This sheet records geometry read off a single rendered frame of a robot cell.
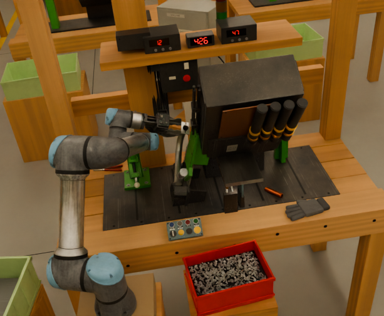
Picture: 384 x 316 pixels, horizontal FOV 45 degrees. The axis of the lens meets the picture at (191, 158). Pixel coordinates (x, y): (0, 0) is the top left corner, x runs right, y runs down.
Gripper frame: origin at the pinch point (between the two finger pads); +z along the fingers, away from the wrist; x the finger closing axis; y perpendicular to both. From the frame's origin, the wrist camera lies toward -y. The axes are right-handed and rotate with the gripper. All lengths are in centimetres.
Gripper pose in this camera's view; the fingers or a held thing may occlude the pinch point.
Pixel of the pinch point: (183, 128)
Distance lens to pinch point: 210.8
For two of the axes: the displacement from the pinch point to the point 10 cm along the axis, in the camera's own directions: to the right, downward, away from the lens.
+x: 0.5, -9.6, 2.7
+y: 3.0, -2.5, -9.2
